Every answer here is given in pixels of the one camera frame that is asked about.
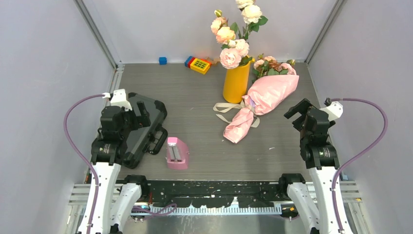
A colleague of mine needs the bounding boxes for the pink toy toaster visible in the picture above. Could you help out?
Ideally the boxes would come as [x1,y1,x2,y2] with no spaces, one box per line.
[166,137,189,170]

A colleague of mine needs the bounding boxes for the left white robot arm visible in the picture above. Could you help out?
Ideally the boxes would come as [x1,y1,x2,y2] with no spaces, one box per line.
[77,99,165,234]

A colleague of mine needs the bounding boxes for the black hard case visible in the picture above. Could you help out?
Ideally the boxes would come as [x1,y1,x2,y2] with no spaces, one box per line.
[122,92,168,169]

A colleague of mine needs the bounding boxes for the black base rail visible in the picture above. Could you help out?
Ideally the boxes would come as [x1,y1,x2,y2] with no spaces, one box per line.
[137,180,291,208]

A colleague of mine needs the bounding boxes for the peach roses in vase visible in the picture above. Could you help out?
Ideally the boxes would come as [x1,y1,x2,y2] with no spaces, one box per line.
[210,0,268,70]

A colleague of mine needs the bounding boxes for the yellow toy block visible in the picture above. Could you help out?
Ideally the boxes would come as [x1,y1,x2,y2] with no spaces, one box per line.
[184,56,212,75]

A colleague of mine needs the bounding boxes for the pink flower bouquet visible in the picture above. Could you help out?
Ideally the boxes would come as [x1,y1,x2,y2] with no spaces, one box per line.
[217,56,299,143]

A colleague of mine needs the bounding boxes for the beige ribbon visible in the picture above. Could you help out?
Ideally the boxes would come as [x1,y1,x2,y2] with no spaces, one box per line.
[213,101,260,128]

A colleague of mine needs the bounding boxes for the yellow vase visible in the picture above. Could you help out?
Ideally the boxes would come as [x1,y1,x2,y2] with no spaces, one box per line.
[223,57,255,103]

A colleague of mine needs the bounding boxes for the blue cube block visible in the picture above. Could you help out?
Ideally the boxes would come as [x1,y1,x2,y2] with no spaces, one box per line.
[158,57,168,65]

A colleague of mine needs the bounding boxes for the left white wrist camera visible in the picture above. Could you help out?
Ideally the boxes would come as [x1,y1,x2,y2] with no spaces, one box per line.
[102,89,132,111]

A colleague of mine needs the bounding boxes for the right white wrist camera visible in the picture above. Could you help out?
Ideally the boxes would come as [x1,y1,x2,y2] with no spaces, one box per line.
[320,98,343,121]

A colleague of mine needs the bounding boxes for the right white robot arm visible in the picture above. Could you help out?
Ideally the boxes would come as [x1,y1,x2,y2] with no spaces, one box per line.
[278,98,353,234]

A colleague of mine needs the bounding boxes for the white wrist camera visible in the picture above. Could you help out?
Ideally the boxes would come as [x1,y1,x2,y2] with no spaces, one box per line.
[320,98,343,121]
[102,89,132,111]

